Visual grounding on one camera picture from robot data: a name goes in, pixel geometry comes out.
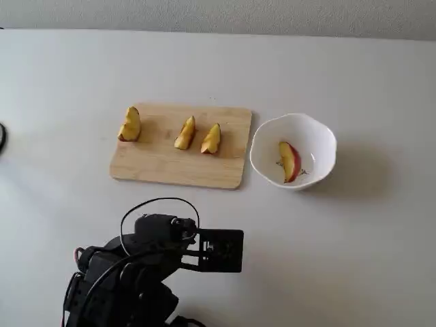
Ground red and white wires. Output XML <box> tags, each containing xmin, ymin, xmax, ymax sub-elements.
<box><xmin>60</xmin><ymin>247</ymin><xmax>86</xmax><ymax>327</ymax></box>

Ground black cable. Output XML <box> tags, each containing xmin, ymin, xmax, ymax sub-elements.
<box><xmin>119</xmin><ymin>197</ymin><xmax>200</xmax><ymax>294</ymax></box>

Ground wooden cutting board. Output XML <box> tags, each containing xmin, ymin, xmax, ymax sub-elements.
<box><xmin>108</xmin><ymin>103</ymin><xmax>253</xmax><ymax>191</ymax></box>

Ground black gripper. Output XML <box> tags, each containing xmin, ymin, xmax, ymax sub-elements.
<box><xmin>131</xmin><ymin>213</ymin><xmax>200</xmax><ymax>247</ymax></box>

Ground white bowl with butterfly print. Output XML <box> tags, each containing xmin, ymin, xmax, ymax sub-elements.
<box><xmin>249</xmin><ymin>112</ymin><xmax>338</xmax><ymax>192</ymax></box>

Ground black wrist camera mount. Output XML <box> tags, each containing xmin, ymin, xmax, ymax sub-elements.
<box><xmin>180</xmin><ymin>228</ymin><xmax>245</xmax><ymax>274</ymax></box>

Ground apple slice with red skin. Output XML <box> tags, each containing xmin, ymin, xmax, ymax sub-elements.
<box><xmin>117</xmin><ymin>106</ymin><xmax>142</xmax><ymax>143</ymax></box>
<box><xmin>174</xmin><ymin>115</ymin><xmax>198</xmax><ymax>151</ymax></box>
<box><xmin>200</xmin><ymin>123</ymin><xmax>222</xmax><ymax>155</ymax></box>
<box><xmin>278</xmin><ymin>141</ymin><xmax>302</xmax><ymax>184</ymax></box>

